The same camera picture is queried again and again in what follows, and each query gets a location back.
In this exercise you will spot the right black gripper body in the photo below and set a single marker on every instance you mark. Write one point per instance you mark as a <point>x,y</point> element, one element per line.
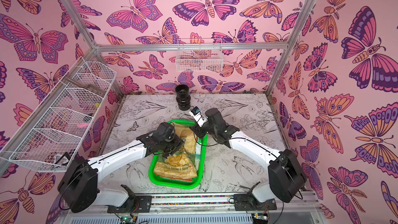
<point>195,129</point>

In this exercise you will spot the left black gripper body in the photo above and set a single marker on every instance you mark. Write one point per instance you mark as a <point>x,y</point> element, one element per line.
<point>172,145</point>

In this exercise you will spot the yellow sour cream chips bag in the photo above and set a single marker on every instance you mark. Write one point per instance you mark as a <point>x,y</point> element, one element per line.
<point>182,164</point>

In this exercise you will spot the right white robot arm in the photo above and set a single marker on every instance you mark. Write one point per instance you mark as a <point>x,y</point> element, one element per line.
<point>285,175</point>

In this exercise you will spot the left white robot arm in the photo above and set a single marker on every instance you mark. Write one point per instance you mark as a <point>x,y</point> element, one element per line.
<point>79,187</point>

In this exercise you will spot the green plastic basket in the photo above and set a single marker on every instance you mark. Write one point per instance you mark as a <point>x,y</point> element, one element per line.
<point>185,184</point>

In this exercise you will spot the pink item in shelf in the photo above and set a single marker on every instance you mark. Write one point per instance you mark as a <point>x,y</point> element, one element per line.
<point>83,125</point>

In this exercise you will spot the black clip in shelf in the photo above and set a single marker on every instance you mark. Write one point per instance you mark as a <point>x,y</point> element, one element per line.
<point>64,159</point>

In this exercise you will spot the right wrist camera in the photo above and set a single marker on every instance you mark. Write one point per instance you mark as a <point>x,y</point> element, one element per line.
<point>199,118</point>

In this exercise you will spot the black camera lens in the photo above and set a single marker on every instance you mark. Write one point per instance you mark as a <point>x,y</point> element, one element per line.
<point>183,97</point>

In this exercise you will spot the small white wire basket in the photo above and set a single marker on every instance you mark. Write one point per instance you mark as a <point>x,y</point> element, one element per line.
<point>195,55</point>

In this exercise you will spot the long white wire shelf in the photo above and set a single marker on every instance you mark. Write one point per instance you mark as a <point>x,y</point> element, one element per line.
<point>51,130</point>

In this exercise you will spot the aluminium frame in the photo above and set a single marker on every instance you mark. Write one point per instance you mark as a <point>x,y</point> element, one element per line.
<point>56,36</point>

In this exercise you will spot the front mounting rail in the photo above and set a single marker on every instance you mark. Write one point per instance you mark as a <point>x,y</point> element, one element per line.
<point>212,208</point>

